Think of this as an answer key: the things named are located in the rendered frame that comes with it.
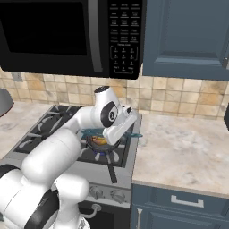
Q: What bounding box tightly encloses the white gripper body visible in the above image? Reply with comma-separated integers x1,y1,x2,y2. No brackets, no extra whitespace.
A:
102,112,139,146

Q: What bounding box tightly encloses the teal spatula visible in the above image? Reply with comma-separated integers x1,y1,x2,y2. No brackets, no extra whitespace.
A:
80,128,144,140

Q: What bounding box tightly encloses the browned chicken piece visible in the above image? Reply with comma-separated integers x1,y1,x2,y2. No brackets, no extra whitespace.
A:
90,135,108,146

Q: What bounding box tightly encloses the silver gas hob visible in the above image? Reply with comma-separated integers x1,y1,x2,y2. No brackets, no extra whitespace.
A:
3,103,143,209

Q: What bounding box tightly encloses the black frying pan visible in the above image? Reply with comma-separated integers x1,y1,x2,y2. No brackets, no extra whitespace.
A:
81,131,127,184

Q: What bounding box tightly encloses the grey hob knob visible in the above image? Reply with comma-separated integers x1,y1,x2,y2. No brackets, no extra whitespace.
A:
89,185,104,200
110,189,127,205

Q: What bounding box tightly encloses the black oven door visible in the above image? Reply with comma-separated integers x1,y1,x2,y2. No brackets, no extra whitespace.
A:
77,200,132,229

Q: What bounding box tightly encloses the dark object at counter edge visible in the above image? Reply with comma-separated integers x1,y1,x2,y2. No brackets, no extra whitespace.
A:
223,102,229,132

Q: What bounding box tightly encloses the blue base cupboard door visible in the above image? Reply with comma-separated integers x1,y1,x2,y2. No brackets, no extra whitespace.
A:
130,205,229,229

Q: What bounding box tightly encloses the blue drawer front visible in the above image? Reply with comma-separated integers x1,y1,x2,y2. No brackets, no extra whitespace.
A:
131,182,229,222

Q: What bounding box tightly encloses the grey rounded object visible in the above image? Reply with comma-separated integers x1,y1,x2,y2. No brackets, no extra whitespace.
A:
0,88,15,118

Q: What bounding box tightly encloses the black microwave oven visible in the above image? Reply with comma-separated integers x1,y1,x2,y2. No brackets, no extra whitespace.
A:
0,0,148,81

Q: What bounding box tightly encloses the white oven door handle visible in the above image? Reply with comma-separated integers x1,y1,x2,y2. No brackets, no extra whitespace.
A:
85,203,103,220

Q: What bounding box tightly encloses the white base cupboard handle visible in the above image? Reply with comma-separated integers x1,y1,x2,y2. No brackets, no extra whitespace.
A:
136,208,143,229

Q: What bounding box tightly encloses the white drawer handle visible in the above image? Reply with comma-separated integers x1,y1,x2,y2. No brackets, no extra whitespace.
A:
170,194,206,209

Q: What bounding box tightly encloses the grey microwave door handle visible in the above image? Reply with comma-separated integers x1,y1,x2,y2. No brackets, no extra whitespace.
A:
87,0,104,73

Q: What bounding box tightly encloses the grey wall socket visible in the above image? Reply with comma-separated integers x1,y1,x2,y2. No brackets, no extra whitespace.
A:
11,71,24,83

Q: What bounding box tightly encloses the blue wall cupboard door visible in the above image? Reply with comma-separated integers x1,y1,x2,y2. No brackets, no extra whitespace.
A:
141,0,229,81

